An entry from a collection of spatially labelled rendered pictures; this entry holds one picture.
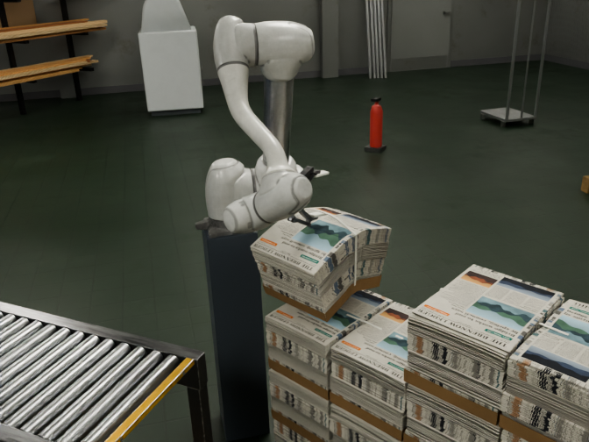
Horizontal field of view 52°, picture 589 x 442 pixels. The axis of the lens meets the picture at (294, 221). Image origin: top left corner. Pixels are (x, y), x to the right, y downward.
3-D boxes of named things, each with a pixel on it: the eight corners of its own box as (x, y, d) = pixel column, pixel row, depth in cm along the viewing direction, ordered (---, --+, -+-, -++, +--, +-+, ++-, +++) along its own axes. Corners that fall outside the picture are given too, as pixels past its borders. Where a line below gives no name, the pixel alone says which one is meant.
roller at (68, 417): (150, 358, 204) (148, 345, 202) (47, 455, 164) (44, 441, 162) (138, 354, 205) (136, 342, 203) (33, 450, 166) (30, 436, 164)
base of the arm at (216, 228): (193, 222, 247) (192, 209, 245) (246, 215, 252) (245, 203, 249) (198, 239, 231) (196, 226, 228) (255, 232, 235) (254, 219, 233)
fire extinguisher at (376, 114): (368, 154, 664) (369, 101, 641) (360, 148, 688) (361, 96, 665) (390, 152, 670) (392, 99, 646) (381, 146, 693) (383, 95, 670)
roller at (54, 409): (119, 341, 207) (125, 353, 208) (10, 432, 167) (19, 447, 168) (129, 338, 204) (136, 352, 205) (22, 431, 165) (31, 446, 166)
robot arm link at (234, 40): (216, 60, 183) (259, 57, 185) (209, 8, 187) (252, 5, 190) (215, 81, 196) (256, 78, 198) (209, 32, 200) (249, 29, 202)
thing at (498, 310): (473, 266, 191) (473, 263, 191) (565, 295, 173) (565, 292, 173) (410, 313, 167) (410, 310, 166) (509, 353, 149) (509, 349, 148)
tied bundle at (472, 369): (465, 326, 201) (471, 265, 192) (555, 361, 182) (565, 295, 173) (402, 381, 175) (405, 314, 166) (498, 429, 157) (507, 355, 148)
